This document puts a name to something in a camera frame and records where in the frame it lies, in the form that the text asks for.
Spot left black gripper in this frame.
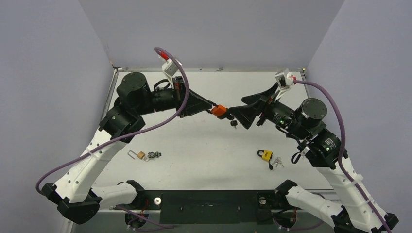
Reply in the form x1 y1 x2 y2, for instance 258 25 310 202
136 76 213 118

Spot orange padlock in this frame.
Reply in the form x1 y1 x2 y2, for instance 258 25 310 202
210 105 228 119

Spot black-headed keys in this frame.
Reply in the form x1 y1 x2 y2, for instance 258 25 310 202
230 120 238 129

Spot yellow padlock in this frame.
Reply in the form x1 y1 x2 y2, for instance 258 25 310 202
257 150 273 170

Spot silver keys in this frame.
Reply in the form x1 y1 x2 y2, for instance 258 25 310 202
269 157 284 170

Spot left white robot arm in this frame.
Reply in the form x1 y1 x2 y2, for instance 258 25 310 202
41 72 213 224

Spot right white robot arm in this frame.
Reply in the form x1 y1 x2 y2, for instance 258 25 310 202
229 84 399 233

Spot small keys bunch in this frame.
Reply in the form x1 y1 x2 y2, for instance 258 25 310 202
143 151 162 162

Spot small brass padlock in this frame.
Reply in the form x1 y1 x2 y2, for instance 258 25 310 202
127 150 146 160

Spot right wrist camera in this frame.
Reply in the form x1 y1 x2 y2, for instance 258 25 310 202
275 69 296 102

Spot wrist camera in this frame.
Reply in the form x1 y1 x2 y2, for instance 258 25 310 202
162 58 179 85
275 69 296 102

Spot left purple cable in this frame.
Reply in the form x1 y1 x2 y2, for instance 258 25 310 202
35 47 190 195

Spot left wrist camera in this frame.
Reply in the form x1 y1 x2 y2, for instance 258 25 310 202
162 58 179 85

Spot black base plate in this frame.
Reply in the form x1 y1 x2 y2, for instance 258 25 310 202
122 190 293 224

